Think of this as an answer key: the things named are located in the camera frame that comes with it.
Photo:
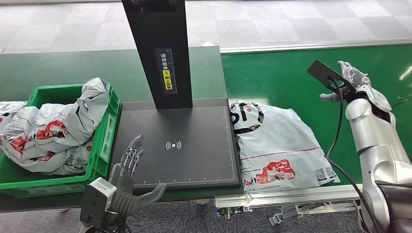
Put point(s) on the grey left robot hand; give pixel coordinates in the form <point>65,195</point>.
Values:
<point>127,180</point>

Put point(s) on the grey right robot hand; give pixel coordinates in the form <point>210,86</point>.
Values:
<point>355,77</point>

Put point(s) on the grey plastic courier package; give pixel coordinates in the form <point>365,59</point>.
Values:
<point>280,141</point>
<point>42,157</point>
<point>9,109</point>
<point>90,103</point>

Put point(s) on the green plastic basket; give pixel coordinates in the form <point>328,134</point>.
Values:
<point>103,141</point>

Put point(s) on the black weighing device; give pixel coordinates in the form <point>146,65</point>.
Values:
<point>193,151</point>

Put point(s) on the green conveyor belt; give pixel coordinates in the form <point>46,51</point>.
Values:
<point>289,80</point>

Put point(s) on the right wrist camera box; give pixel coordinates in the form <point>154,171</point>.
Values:
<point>322,72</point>

